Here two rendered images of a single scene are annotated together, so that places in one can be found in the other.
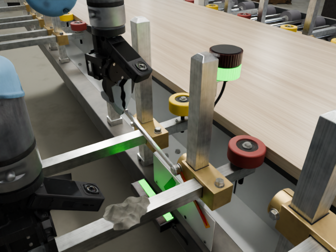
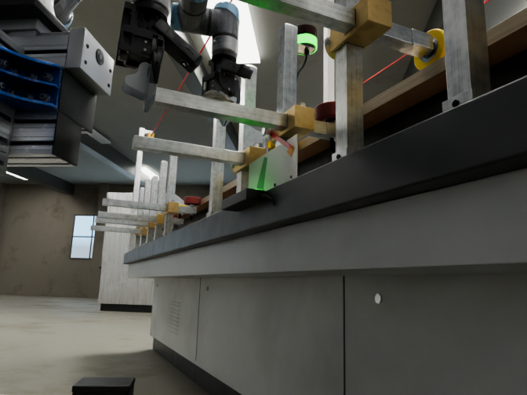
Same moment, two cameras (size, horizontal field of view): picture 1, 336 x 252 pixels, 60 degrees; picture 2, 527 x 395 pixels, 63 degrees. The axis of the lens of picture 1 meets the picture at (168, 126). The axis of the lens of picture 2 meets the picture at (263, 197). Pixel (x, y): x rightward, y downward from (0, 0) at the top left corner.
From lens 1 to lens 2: 0.93 m
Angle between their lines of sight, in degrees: 45
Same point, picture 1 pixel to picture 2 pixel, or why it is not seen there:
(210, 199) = (292, 114)
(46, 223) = (160, 38)
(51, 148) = not seen: hidden behind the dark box
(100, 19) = (219, 42)
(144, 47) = (250, 84)
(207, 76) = (289, 34)
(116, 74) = (224, 81)
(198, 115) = (283, 62)
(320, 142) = not seen: outside the picture
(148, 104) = (249, 135)
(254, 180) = not seen: hidden behind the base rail
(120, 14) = (234, 43)
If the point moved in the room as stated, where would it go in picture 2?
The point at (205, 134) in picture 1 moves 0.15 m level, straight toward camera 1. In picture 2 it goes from (290, 83) to (274, 49)
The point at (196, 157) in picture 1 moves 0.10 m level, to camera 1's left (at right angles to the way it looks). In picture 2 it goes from (283, 101) to (241, 102)
